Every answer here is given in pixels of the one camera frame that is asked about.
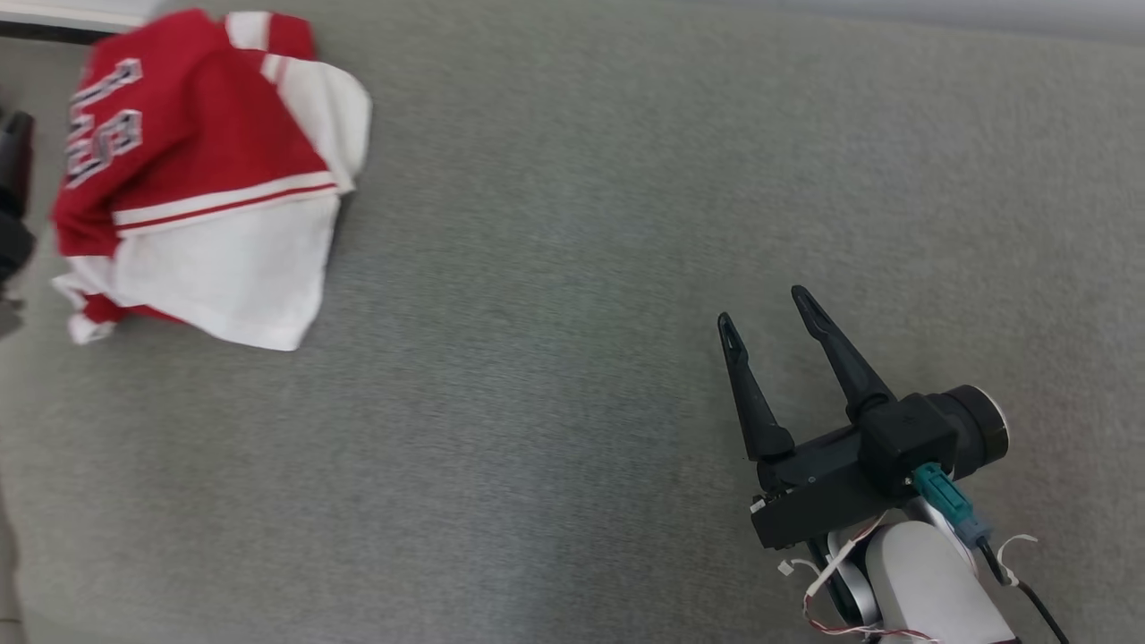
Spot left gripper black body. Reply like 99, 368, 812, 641
0, 107, 38, 287

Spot thin red white wires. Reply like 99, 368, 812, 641
778, 514, 940, 643

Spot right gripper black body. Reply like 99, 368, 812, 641
750, 416, 915, 549

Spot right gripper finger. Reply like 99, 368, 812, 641
717, 312, 796, 463
791, 285, 897, 420

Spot red and white jersey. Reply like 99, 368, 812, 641
49, 7, 374, 352

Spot grey fabric sofa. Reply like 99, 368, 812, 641
0, 0, 1145, 644

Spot teal cable connector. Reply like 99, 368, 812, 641
911, 462, 992, 547

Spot thin black cable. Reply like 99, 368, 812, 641
978, 535, 1072, 644

